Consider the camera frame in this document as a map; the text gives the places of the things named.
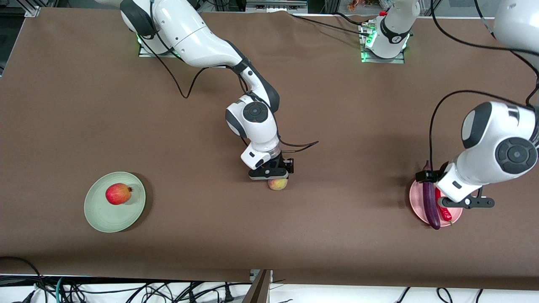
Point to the colourful background object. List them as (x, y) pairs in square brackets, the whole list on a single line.
[(362, 5)]

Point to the aluminium profile post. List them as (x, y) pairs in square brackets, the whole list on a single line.
[(257, 290)]

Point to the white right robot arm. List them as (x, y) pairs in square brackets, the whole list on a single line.
[(189, 33)]

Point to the pink plate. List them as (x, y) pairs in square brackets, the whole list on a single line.
[(419, 206)]

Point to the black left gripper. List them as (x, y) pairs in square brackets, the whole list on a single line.
[(426, 176)]

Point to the red chili pepper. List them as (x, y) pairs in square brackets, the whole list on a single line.
[(445, 213)]

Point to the purple eggplant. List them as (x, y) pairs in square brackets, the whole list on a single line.
[(430, 206)]

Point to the black power plug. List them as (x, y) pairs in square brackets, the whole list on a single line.
[(228, 294)]

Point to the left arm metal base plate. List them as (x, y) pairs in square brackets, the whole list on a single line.
[(400, 60)]

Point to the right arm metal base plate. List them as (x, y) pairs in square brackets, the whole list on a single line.
[(147, 53)]

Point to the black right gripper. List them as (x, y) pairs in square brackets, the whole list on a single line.
[(281, 161)]

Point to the aluminium frame corner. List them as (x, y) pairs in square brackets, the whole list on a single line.
[(32, 11)]

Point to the light green plate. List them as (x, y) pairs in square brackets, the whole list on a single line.
[(105, 214)]

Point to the yellow pink peach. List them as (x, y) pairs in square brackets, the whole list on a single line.
[(278, 184)]

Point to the red pomegranate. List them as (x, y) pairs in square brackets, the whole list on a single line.
[(118, 194)]

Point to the grey metal rack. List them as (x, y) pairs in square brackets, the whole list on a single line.
[(276, 5)]

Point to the brown table cloth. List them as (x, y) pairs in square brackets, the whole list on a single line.
[(210, 235)]

